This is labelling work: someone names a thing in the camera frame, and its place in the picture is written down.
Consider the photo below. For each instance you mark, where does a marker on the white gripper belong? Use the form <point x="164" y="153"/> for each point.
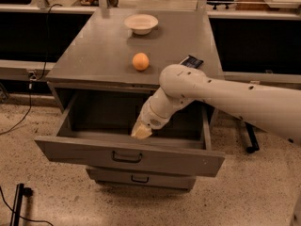
<point x="147" y="118"/>

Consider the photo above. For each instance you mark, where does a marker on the grey top drawer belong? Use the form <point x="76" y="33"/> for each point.
<point x="95" y="130"/>

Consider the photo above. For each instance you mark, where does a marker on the grey drawer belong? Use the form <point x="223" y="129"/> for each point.
<point x="141" y="178"/>
<point x="95" y="130"/>

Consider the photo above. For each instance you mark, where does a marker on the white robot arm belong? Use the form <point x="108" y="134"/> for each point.
<point x="274" y="110"/>

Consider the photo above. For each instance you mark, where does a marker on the grey bottom drawer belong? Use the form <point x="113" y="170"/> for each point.
<point x="141" y="178"/>

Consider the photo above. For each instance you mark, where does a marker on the grey drawer cabinet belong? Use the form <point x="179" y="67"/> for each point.
<point x="100" y="57"/>

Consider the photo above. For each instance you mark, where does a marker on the orange fruit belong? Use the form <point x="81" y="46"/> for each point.
<point x="140" y="61"/>

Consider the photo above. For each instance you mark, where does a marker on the dark blue snack packet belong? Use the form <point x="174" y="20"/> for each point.
<point x="192" y="62"/>

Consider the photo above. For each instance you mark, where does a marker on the white bowl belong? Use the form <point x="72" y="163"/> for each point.
<point x="141" y="24"/>

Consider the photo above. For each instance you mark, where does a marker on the black caster leg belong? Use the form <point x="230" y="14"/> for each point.
<point x="254" y="143"/>

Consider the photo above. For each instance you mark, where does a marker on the black stand leg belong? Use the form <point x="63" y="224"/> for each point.
<point x="20" y="192"/>

